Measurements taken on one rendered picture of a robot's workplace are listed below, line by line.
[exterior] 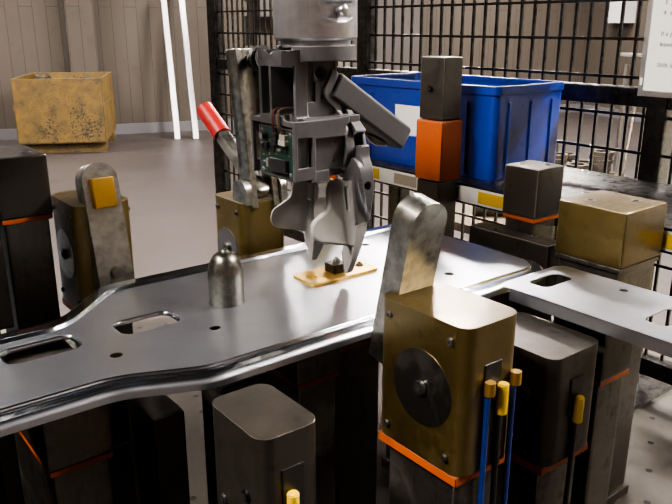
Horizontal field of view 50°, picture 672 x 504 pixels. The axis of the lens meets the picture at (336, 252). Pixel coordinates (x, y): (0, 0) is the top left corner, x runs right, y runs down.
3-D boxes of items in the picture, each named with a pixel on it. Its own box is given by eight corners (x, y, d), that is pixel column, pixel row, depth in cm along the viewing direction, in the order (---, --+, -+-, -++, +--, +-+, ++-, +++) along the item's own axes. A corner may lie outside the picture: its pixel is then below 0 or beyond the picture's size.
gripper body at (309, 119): (251, 177, 69) (245, 45, 65) (323, 166, 74) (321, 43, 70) (297, 191, 63) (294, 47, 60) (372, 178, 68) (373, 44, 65)
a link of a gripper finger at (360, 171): (334, 224, 70) (321, 134, 69) (348, 221, 71) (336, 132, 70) (365, 224, 66) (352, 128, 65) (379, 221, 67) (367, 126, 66)
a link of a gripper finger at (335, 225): (307, 282, 68) (292, 184, 67) (356, 269, 72) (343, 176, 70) (327, 285, 66) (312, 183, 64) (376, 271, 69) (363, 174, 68)
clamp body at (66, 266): (106, 533, 81) (70, 208, 70) (73, 487, 90) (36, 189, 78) (161, 510, 85) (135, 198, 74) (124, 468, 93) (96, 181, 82)
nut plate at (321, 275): (313, 287, 69) (313, 275, 69) (290, 277, 72) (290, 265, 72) (379, 270, 74) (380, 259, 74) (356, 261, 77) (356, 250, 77)
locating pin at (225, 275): (220, 327, 64) (217, 256, 62) (203, 316, 67) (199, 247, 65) (251, 318, 66) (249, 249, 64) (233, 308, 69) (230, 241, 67)
